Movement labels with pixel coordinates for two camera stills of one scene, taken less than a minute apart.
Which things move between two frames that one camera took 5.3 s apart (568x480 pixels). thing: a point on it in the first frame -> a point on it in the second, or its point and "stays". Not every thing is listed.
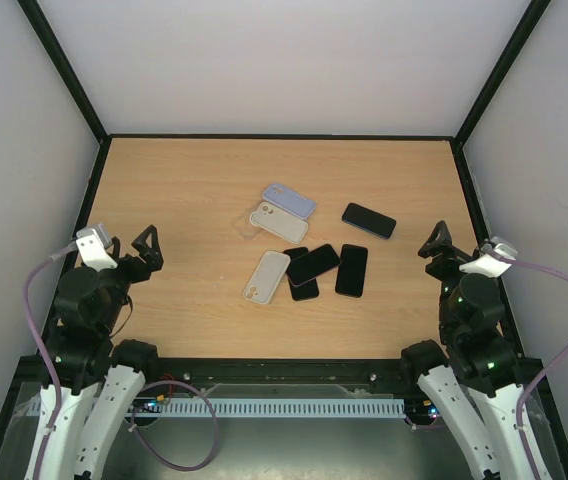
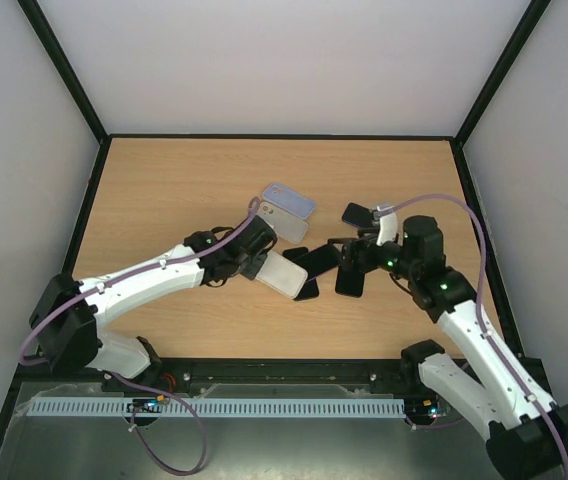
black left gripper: [141, 272] -> [253, 269]
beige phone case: [266, 277] -> [282, 275]
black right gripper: [444, 262] -> [349, 252]
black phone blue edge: [368, 220] stays
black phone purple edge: [312, 264] stays
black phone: [308, 290] stays
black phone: [352, 271] stays
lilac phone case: [290, 200] stays
